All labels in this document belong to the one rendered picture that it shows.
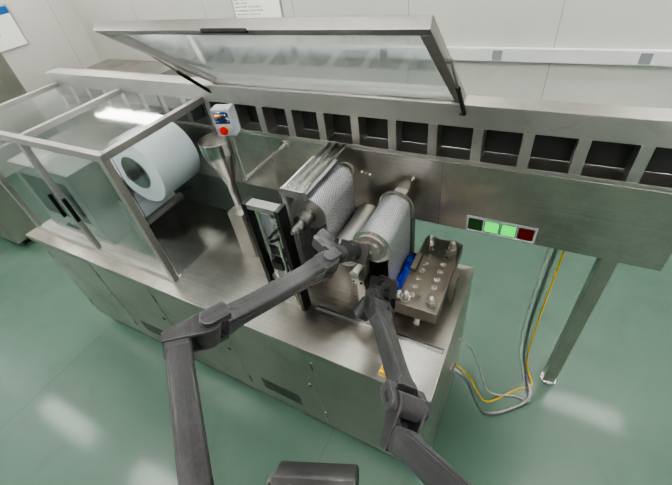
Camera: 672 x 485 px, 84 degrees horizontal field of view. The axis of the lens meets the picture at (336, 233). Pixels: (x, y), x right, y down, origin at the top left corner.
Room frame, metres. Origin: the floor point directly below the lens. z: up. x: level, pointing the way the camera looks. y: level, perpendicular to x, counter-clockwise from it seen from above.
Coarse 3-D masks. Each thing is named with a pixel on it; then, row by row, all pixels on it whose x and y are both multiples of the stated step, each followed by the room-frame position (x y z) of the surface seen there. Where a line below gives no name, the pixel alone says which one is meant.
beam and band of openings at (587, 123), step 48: (192, 96) 1.81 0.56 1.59; (240, 96) 1.65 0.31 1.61; (288, 96) 1.51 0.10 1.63; (336, 96) 1.39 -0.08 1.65; (384, 96) 1.30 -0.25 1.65; (480, 96) 1.18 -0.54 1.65; (384, 144) 1.32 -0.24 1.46; (432, 144) 1.19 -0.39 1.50; (480, 144) 1.10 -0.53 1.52; (528, 144) 1.02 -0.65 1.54; (576, 144) 0.97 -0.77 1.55; (624, 144) 0.94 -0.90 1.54
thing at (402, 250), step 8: (408, 224) 1.12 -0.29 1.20; (408, 232) 1.12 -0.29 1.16; (400, 240) 1.04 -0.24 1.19; (408, 240) 1.12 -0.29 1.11; (400, 248) 1.04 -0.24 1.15; (408, 248) 1.13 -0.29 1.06; (392, 256) 0.97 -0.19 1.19; (400, 256) 1.04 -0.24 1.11; (392, 264) 0.97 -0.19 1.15; (400, 264) 1.04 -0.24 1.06; (392, 272) 0.97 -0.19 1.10
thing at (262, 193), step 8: (240, 184) 1.75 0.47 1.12; (248, 184) 1.72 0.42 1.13; (240, 192) 1.76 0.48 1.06; (248, 192) 1.73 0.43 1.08; (256, 192) 1.70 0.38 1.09; (264, 192) 1.66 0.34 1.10; (272, 192) 1.63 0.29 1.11; (264, 200) 1.67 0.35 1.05; (272, 200) 1.64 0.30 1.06; (280, 200) 1.61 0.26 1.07
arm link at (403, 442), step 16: (400, 400) 0.39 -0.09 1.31; (416, 400) 0.40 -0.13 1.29; (400, 416) 0.37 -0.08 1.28; (416, 416) 0.37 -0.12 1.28; (384, 432) 0.35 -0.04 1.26; (400, 432) 0.33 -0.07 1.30; (416, 432) 0.34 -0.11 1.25; (384, 448) 0.31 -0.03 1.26; (400, 448) 0.30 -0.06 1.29; (416, 448) 0.28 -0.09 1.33; (416, 464) 0.25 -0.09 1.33; (432, 464) 0.24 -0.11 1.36; (448, 464) 0.24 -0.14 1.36; (432, 480) 0.21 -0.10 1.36; (448, 480) 0.20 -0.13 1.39; (464, 480) 0.20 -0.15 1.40
